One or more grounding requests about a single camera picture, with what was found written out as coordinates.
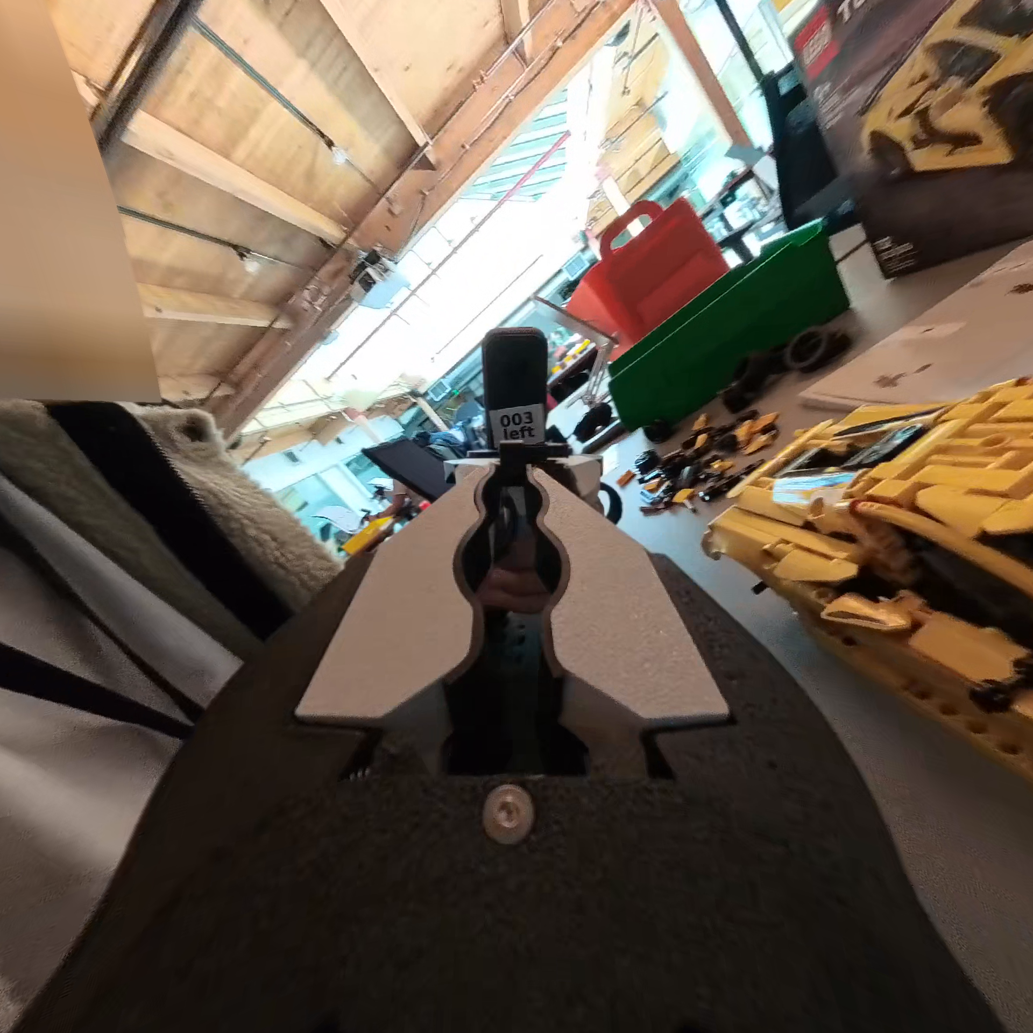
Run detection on person's left hand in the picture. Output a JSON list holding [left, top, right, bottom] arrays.
[[483, 533, 560, 616]]

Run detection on pile of small brick pieces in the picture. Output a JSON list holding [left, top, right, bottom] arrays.
[[620, 410, 786, 515]]

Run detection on person's white garment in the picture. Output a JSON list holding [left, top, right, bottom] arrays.
[[0, 475, 247, 1014]]

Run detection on metal frame stand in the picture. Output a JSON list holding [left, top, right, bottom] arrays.
[[531, 294, 618, 406]]

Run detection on yellow brick car model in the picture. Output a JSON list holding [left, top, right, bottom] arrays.
[[701, 378, 1033, 786]]

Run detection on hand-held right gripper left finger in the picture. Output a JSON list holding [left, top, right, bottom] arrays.
[[294, 465, 495, 725]]

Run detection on green cardboard tray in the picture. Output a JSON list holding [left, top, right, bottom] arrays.
[[607, 220, 854, 442]]

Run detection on red paper bag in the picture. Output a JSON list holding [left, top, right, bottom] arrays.
[[563, 196, 733, 366]]

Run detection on grey desk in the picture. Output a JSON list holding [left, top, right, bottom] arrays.
[[597, 222, 1033, 1033]]

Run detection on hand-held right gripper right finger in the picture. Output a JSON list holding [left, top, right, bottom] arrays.
[[528, 465, 732, 725]]

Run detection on car model set box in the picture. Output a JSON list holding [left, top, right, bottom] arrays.
[[793, 0, 1033, 281]]

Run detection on open instruction booklet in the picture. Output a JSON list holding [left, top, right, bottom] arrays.
[[797, 240, 1033, 414]]

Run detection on person's fleece jacket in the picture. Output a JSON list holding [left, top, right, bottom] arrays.
[[0, 398, 344, 664]]

